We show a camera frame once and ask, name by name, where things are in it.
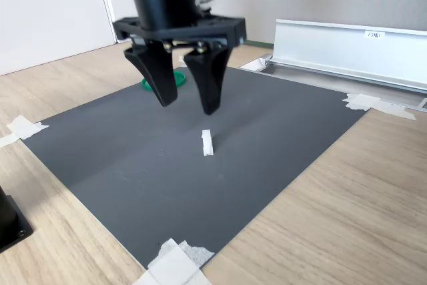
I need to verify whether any white side partition panel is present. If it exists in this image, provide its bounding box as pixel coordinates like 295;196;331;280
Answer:
0;0;141;77

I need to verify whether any small white plastic terminal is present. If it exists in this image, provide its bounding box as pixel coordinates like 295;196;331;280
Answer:
201;129;215;158

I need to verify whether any round green lid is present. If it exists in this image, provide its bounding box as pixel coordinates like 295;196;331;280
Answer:
141;71;187;91

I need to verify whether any silver cable duct lid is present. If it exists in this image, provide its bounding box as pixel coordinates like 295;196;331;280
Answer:
272;19;427;94

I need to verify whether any dark grey mat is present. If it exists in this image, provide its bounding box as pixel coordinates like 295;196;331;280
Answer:
22;64;370;271

